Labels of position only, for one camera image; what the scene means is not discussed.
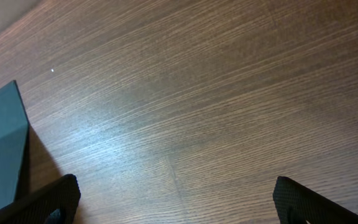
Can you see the dark teal hinged box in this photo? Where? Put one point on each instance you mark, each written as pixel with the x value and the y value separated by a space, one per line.
pixel 14 127

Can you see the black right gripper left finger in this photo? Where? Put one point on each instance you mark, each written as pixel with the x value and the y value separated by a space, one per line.
pixel 56 202

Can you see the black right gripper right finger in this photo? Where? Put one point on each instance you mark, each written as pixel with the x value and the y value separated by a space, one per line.
pixel 296 203

